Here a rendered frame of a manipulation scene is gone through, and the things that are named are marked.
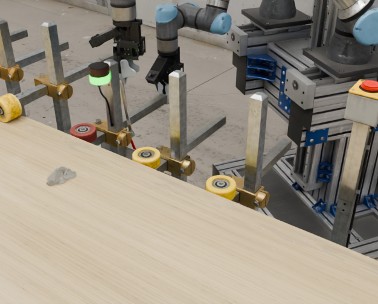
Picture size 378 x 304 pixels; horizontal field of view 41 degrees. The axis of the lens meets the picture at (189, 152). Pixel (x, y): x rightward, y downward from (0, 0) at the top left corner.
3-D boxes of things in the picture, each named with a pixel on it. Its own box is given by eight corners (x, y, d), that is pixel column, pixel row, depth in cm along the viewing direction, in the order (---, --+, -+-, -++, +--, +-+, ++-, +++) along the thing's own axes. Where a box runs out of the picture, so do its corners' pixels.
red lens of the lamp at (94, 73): (98, 67, 153) (98, 60, 152) (113, 72, 150) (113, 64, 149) (84, 73, 149) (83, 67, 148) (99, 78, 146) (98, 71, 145)
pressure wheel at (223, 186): (201, 209, 142) (202, 175, 135) (229, 204, 143) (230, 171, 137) (209, 227, 135) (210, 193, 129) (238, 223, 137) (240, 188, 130)
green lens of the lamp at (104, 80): (99, 75, 155) (98, 68, 153) (114, 79, 152) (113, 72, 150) (85, 81, 150) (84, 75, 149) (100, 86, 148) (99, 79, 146)
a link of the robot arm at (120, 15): (105, 7, 148) (116, -1, 155) (107, 22, 151) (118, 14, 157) (130, 9, 147) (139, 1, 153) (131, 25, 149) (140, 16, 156)
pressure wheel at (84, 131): (86, 149, 168) (82, 119, 162) (104, 157, 164) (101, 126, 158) (69, 160, 162) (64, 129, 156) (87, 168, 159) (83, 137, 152)
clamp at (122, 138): (102, 131, 173) (100, 118, 171) (132, 143, 167) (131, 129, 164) (90, 138, 169) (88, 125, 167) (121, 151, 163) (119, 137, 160)
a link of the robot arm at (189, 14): (209, 25, 185) (191, 34, 177) (185, 20, 191) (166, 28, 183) (210, 3, 181) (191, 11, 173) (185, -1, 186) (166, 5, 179)
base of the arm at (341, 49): (354, 45, 180) (358, 18, 175) (381, 61, 168) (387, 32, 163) (317, 51, 176) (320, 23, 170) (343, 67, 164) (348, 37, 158)
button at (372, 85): (363, 85, 112) (365, 78, 111) (382, 89, 110) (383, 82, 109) (357, 91, 109) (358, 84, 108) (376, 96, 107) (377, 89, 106)
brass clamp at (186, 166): (161, 157, 162) (160, 143, 160) (197, 170, 156) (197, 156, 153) (149, 165, 158) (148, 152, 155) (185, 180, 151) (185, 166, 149)
